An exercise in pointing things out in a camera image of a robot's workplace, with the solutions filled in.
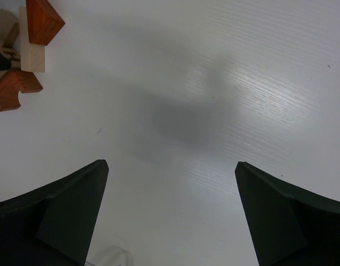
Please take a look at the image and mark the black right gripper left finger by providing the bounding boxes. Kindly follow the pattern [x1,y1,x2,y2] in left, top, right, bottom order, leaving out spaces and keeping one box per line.
[0,160,109,265]

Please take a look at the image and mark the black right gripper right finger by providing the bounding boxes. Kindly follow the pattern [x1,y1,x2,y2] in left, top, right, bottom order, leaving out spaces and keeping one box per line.
[235,162,340,265]

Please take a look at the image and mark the red-brown wooden arch block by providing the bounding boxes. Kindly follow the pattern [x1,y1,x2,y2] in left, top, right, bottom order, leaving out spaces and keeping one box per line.
[0,70,43,112]

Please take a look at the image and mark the light wooden long block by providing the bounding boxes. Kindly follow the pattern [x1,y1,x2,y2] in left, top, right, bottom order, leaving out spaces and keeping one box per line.
[19,6,45,73]

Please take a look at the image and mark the light wooden letter cube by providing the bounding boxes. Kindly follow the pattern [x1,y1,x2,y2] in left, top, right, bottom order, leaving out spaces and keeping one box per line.
[0,47,21,69]

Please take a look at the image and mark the red-brown wooden triangle block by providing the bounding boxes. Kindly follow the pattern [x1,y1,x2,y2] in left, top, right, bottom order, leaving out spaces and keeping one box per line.
[26,0,65,46]

